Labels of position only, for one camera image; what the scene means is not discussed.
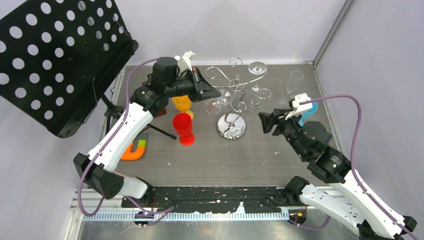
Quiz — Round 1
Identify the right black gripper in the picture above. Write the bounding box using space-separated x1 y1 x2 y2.
257 107 308 159

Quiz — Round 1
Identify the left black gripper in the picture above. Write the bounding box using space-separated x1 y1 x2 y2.
166 66 221 103

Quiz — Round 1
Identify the clear wine glass front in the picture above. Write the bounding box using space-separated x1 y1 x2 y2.
204 87 232 115

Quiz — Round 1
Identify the clear wine glass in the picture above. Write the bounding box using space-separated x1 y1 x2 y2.
204 87 232 115
247 61 267 108
278 70 304 107

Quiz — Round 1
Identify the yellow wine glass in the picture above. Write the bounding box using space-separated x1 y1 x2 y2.
172 95 194 119

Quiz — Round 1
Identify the chrome wine glass rack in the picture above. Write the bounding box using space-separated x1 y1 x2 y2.
205 66 272 141

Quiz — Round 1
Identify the blue wine glass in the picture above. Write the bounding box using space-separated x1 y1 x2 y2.
298 102 318 126

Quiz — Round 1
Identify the red wine glass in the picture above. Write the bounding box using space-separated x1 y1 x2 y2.
172 112 195 146

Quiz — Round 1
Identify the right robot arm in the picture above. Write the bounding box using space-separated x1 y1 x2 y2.
258 109 418 240

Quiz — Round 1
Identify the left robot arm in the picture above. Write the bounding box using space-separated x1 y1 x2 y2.
73 57 221 207

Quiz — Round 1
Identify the clear wine glass back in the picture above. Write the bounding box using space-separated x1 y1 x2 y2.
247 61 267 108

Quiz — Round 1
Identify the brown wooden metronome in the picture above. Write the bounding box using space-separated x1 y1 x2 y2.
142 74 167 118

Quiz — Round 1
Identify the grey lego baseplate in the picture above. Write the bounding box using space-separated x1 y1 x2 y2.
131 132 149 160

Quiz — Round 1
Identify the green lego brick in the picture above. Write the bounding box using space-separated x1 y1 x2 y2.
137 139 147 148

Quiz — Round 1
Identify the orange letter toy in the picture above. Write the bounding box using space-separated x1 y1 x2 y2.
120 142 146 161

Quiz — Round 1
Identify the black perforated music stand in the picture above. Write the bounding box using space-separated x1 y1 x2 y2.
0 0 177 159

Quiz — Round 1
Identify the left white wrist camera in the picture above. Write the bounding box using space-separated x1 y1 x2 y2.
174 50 196 72

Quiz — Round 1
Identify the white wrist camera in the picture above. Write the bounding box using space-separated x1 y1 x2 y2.
174 50 196 72
284 92 313 120

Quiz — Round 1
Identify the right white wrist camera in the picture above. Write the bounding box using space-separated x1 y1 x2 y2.
284 92 313 120

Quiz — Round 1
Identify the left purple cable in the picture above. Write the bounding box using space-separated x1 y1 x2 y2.
76 57 176 226

